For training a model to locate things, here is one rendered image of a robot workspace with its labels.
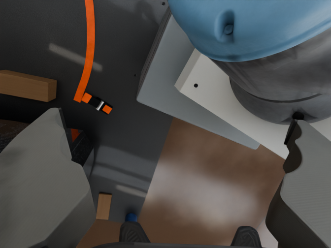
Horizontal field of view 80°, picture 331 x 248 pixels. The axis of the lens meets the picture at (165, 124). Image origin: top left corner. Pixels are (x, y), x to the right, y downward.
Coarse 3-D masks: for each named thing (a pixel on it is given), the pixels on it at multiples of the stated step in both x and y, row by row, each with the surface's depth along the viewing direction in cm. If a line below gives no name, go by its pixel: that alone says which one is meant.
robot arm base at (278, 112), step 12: (240, 96) 32; (252, 96) 28; (312, 96) 22; (324, 96) 23; (252, 108) 31; (264, 108) 28; (276, 108) 27; (288, 108) 26; (300, 108) 26; (312, 108) 25; (324, 108) 25; (276, 120) 30; (288, 120) 29; (312, 120) 28
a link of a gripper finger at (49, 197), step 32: (32, 128) 9; (64, 128) 11; (0, 160) 7; (32, 160) 7; (64, 160) 7; (0, 192) 6; (32, 192) 6; (64, 192) 6; (0, 224) 5; (32, 224) 5; (64, 224) 5
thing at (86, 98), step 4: (84, 96) 127; (88, 96) 127; (92, 96) 128; (84, 100) 128; (88, 100) 128; (92, 100) 129; (96, 100) 130; (100, 100) 131; (92, 104) 130; (96, 104) 131; (100, 104) 132; (104, 104) 134; (108, 104) 134; (96, 108) 132; (100, 108) 135; (104, 108) 135; (108, 108) 135; (104, 112) 136; (108, 112) 136
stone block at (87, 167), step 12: (0, 120) 102; (0, 132) 91; (12, 132) 93; (72, 132) 108; (0, 144) 82; (72, 144) 97; (84, 144) 108; (72, 156) 92; (84, 156) 102; (84, 168) 104
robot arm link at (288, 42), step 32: (192, 0) 12; (224, 0) 11; (256, 0) 9; (288, 0) 9; (320, 0) 8; (192, 32) 13; (224, 32) 11; (256, 32) 10; (288, 32) 10; (320, 32) 10; (224, 64) 16; (256, 64) 13; (288, 64) 13; (320, 64) 12; (288, 96) 21
